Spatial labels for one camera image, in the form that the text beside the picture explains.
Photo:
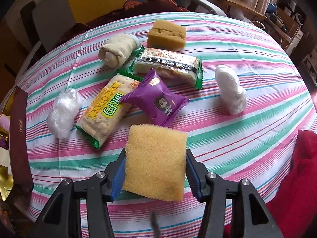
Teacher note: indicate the clear cake packet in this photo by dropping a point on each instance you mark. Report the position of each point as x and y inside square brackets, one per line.
[168, 65]

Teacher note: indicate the dark red blanket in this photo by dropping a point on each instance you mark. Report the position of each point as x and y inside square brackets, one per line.
[153, 3]

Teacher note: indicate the yellow scouring sponge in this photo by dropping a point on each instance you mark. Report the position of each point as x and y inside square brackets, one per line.
[156, 161]

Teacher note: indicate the green yellow cracker packet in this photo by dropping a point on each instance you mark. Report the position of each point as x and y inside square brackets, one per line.
[104, 119]

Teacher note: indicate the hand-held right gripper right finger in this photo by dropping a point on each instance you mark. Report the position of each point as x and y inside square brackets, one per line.
[194, 178]

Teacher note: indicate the purple snack packet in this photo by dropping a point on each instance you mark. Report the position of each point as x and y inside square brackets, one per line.
[156, 99]

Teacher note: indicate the red fleece garment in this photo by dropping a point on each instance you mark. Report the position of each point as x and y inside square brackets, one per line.
[297, 178]

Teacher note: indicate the tan sponge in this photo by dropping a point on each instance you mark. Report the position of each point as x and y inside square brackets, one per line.
[166, 36]

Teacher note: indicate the white plastic bag ball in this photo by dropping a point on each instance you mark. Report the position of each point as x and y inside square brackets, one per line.
[62, 114]
[230, 89]

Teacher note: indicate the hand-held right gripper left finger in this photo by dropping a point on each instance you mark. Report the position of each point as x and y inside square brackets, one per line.
[118, 178]

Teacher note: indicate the gold tin box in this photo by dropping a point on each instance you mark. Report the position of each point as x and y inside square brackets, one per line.
[18, 119]

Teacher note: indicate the rolled cream cloth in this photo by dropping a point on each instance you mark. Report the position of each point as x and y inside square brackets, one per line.
[116, 49]

